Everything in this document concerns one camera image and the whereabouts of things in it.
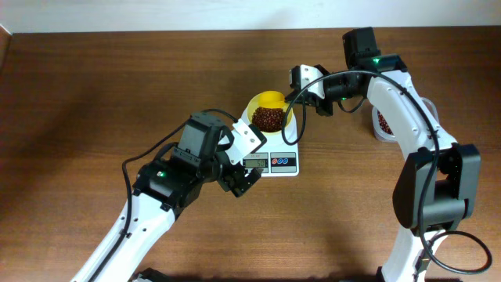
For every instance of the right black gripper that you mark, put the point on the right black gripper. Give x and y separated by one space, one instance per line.
322 106

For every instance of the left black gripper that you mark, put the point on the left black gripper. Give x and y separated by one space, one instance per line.
239 189

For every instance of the red adzuki beans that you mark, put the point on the red adzuki beans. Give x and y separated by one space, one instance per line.
268 119

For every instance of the yellow measuring scoop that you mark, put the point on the yellow measuring scoop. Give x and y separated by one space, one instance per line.
271 100

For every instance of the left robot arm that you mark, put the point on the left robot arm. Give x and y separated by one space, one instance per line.
155 199

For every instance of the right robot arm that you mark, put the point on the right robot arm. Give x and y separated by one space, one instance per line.
437 187

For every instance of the white digital kitchen scale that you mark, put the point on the white digital kitchen scale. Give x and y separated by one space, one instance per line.
275 158

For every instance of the yellow plastic bowl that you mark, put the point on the yellow plastic bowl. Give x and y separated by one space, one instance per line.
253 105

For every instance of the clear plastic bean container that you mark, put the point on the clear plastic bean container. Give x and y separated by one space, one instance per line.
382 130

